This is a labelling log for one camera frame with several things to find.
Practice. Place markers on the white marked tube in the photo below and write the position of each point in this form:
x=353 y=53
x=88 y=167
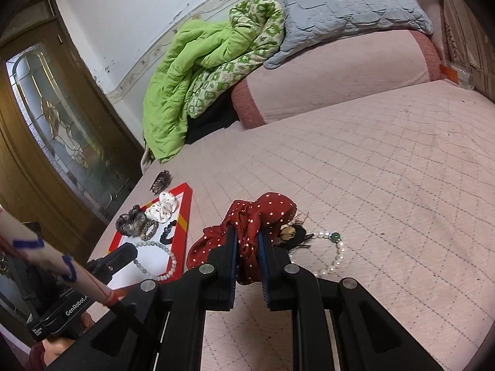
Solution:
x=18 y=241

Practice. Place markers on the green quilted comforter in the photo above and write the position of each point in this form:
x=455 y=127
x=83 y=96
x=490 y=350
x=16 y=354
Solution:
x=203 y=60

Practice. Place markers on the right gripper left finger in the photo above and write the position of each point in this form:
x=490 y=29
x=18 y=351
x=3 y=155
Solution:
x=159 y=327

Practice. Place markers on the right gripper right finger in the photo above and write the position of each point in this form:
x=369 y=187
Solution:
x=336 y=325

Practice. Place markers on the grey furry scrunchie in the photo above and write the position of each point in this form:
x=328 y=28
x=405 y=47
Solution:
x=132 y=223

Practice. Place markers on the orange clear plastic box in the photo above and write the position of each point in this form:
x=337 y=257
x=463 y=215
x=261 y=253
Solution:
x=457 y=75

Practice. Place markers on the red white shallow box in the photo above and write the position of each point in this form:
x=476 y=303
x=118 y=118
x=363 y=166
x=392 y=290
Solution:
x=162 y=263

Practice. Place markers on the wooden glass door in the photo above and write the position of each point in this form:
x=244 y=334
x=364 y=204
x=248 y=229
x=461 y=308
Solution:
x=68 y=161

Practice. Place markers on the black small scrunchie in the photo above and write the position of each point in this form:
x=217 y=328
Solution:
x=167 y=236

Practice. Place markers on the white cherry print scrunchie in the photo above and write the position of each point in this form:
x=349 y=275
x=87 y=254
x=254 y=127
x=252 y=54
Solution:
x=162 y=210

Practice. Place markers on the grey quilted pillow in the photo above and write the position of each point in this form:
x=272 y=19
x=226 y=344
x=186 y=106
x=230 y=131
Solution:
x=311 y=22

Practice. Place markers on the white pearl bracelet green bead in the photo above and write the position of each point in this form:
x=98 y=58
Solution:
x=321 y=252

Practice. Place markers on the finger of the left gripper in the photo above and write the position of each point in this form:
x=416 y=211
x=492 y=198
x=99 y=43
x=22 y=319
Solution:
x=106 y=267

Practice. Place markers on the red polka dot scrunchie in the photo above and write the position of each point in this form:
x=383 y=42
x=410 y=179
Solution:
x=267 y=215

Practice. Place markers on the striped floral sofa cushion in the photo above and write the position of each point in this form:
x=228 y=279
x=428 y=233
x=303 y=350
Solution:
x=469 y=46

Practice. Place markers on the brown hair claw clip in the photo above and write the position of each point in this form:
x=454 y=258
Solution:
x=161 y=182

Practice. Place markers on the pink bolster cushion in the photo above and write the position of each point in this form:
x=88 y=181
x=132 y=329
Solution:
x=336 y=72

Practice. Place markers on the person left hand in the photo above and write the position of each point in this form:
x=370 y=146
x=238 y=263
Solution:
x=54 y=347

